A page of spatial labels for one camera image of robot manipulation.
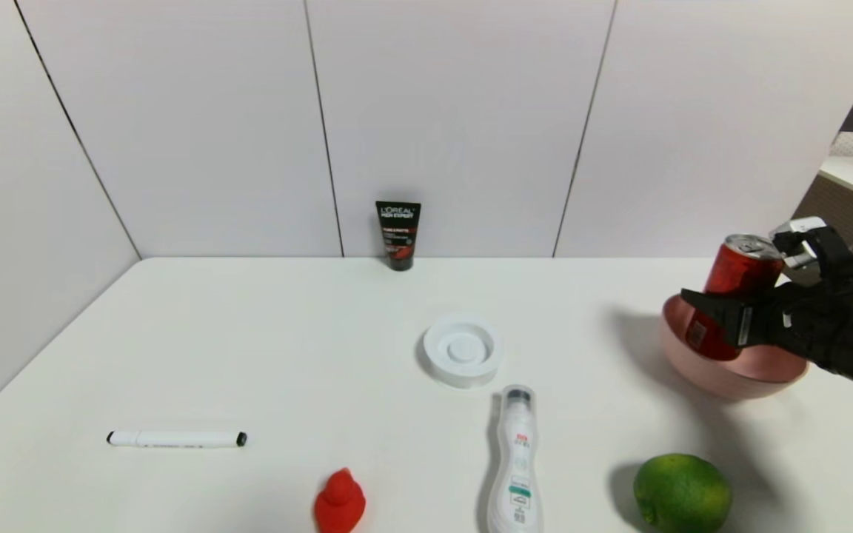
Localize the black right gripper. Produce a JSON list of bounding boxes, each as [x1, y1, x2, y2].
[[680, 281, 835, 368]]

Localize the red soda can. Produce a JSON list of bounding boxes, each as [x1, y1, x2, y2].
[[686, 234, 785, 362]]

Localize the pink bowl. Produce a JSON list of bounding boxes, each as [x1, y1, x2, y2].
[[660, 295, 809, 401]]

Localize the green lime fruit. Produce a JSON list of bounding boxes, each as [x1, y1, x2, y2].
[[632, 453, 733, 533]]

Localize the white side desk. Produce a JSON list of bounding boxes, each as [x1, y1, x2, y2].
[[789, 154, 853, 249]]

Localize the white plastic bottle green label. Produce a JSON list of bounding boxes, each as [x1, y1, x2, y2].
[[486, 385, 544, 533]]

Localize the white round lid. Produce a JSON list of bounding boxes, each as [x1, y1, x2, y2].
[[422, 313, 504, 390]]

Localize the black L'Oreal cosmetic tube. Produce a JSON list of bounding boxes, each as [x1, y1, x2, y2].
[[375, 201, 422, 272]]

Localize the red rubber duck toy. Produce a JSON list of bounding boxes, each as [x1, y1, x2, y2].
[[313, 467, 367, 533]]

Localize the white marker pen black caps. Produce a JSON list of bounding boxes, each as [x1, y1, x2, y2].
[[106, 430, 249, 449]]

